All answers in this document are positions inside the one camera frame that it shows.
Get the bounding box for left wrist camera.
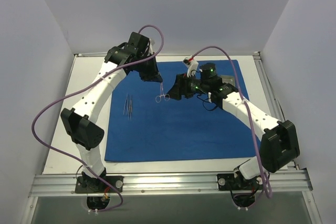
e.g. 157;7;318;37
149;38;155;55

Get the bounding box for front aluminium rail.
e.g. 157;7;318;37
29;169;313;197

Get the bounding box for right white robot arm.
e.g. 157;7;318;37
168;59;300;189

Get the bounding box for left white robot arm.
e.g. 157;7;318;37
60;32;163;192

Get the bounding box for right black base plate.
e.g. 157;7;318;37
216;173;262;191

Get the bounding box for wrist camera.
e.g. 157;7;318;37
149;38;155;55
183;56;198;77

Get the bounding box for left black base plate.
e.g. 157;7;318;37
75;171;124;194

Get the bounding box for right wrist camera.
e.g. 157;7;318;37
183;56;198;77

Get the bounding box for metal instrument tray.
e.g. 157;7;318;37
219;75;235;86

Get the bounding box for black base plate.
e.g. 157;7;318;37
75;171;124;194
216;173;262;191

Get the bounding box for blue surgical cloth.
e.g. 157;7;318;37
104;62;255;163

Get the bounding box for steel tweezers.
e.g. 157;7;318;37
123;94;129;115
128;95;132;114

